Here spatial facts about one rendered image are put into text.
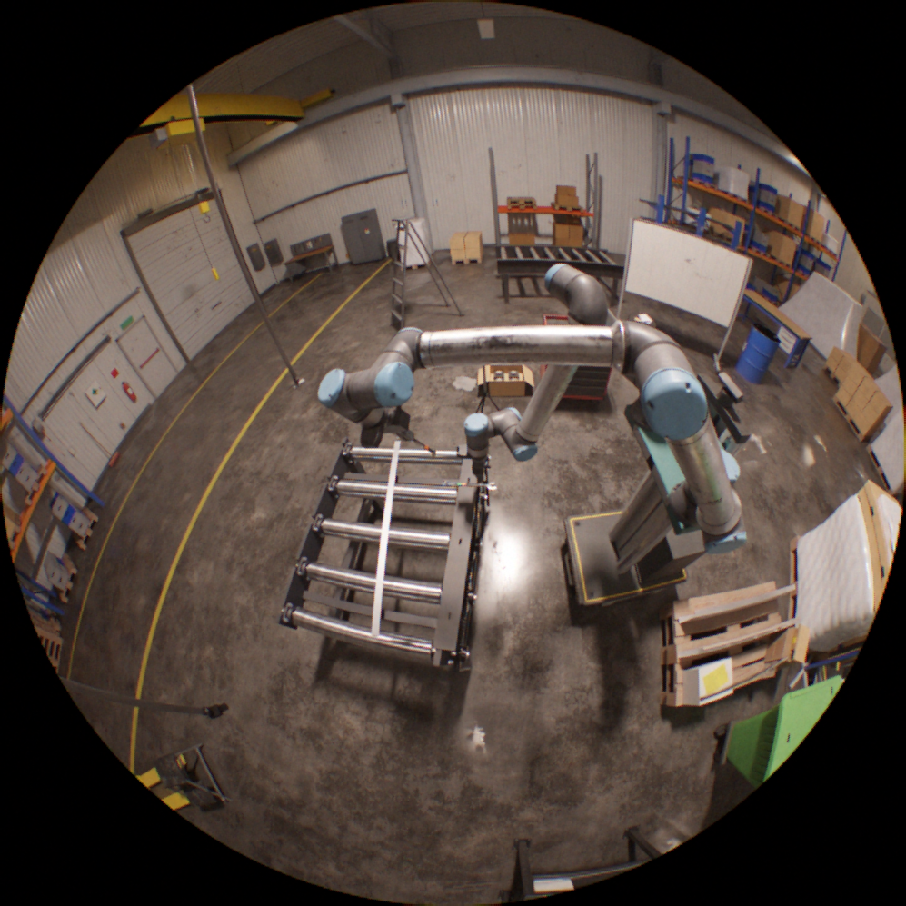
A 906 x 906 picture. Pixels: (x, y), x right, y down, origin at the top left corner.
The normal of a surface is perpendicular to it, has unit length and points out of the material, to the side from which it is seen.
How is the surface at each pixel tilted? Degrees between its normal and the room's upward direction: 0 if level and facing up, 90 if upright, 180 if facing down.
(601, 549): 0
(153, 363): 90
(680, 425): 84
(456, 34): 90
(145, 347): 90
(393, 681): 0
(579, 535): 0
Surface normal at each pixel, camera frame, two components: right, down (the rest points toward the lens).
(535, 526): -0.12, -0.63
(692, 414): -0.34, 0.69
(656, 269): -0.54, 0.69
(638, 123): -0.14, 0.78
